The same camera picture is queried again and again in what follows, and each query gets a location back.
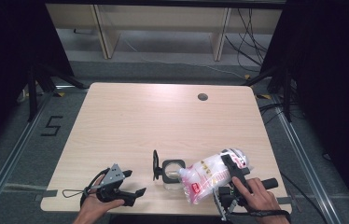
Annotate red and white sugar bag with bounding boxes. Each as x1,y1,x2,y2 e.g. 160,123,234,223
177,147,251,205

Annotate light wooden desk frame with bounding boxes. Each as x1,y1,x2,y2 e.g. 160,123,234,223
45,3,284,62

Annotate aluminium floor rail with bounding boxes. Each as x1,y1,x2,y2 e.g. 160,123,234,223
0,91,55,223
270,94,346,224

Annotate person's left hand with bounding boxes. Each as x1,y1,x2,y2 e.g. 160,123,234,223
73,175,126,220

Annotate glass jar with black lid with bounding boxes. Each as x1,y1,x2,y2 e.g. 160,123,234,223
152,149,187,190

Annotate black cables by stand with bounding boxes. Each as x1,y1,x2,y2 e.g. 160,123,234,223
258,102,288,126

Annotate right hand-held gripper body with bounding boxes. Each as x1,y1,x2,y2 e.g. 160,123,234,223
213,177,279,222

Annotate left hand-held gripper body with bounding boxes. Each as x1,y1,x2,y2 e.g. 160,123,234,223
96,163,136,207

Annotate person's right hand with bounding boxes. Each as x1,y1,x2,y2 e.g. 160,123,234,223
231,176,285,217

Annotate thin grey lanyard loop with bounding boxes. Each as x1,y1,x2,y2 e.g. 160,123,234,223
62,188,87,199

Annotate black floor cable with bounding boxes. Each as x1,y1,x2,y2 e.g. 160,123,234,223
279,172,329,224

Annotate black wrist strap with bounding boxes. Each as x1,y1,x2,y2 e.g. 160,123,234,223
79,167,111,208
231,208,292,224

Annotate bundle of black cables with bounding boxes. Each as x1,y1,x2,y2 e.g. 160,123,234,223
224,8,273,73

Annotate black metal stand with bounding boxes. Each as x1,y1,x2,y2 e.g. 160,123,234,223
242,66,294,123
26,63,89,122

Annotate black curtain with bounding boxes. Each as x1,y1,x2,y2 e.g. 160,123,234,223
260,0,349,216
0,0,75,162

